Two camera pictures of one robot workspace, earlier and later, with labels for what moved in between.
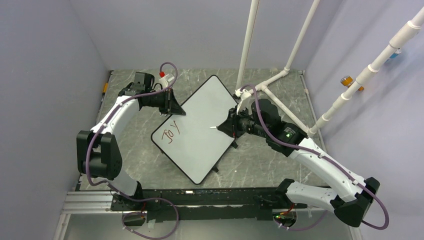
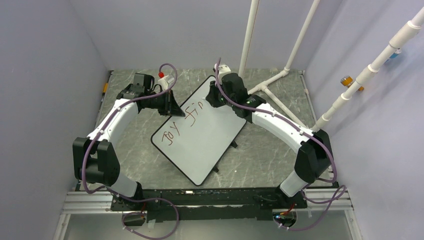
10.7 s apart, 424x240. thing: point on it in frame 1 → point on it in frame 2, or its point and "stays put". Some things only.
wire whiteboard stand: [234, 144] stays put
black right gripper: [231, 127] → [211, 98]
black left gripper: [170, 105] stays put
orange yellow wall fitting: [347, 80] stays put
